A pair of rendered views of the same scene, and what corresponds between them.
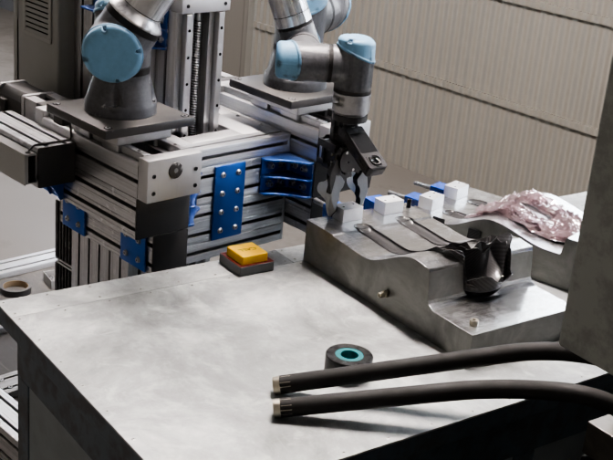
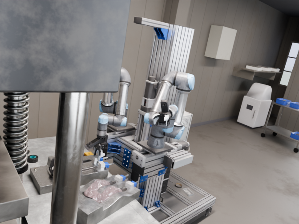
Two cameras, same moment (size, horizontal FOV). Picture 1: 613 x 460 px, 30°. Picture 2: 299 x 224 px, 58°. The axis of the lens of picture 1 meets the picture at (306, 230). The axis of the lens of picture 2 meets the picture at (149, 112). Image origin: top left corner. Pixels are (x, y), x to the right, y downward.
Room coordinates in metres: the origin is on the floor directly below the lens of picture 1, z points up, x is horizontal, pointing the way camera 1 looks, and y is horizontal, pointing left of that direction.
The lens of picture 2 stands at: (2.46, -2.03, 1.93)
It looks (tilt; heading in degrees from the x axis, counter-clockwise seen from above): 16 degrees down; 87
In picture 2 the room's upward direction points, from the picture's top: 10 degrees clockwise
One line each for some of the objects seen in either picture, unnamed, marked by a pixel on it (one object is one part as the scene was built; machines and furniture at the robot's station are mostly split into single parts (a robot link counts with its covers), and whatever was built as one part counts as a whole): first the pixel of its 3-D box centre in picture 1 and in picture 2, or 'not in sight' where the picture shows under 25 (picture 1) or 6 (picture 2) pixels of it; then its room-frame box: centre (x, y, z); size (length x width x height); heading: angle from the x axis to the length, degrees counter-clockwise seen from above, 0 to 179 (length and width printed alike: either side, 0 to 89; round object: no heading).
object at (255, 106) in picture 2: not in sight; (255, 105); (5.55, 4.86, 0.58); 0.67 x 0.53 x 1.16; 45
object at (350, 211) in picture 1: (333, 210); (100, 158); (2.23, -0.05, 0.89); 0.13 x 0.05 x 0.05; 37
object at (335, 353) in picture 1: (348, 363); (32, 158); (1.70, -0.09, 0.82); 0.08 x 0.08 x 0.04
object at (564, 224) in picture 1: (533, 210); (103, 188); (2.32, -0.48, 0.90); 0.26 x 0.18 x 0.08; 54
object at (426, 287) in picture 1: (434, 265); (70, 169); (2.04, -0.25, 0.87); 0.50 x 0.26 x 0.14; 37
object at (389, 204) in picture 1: (374, 203); (107, 165); (2.29, -0.14, 0.89); 0.13 x 0.05 x 0.05; 37
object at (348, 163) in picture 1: (344, 141); (101, 141); (2.22, -0.06, 1.04); 0.09 x 0.08 x 0.12; 37
